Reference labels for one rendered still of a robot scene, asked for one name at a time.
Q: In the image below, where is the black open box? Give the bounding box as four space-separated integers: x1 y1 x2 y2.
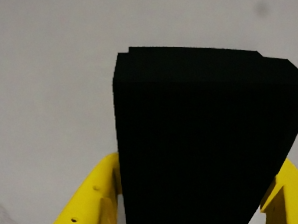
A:
128 46 263 57

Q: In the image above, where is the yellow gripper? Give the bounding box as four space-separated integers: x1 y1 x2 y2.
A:
53 153 298 224

